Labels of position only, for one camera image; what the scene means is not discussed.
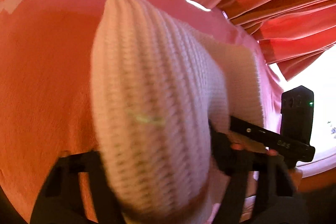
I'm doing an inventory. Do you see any pink floral bed blanket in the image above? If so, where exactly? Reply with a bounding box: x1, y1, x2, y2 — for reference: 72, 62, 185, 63
1, 0, 282, 223

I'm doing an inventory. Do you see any white red black knit sweater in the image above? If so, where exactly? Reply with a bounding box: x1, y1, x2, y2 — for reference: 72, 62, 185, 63
91, 0, 264, 223

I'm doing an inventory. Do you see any person's right hand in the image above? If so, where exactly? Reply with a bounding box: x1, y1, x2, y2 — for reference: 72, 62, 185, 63
289, 168, 303, 190

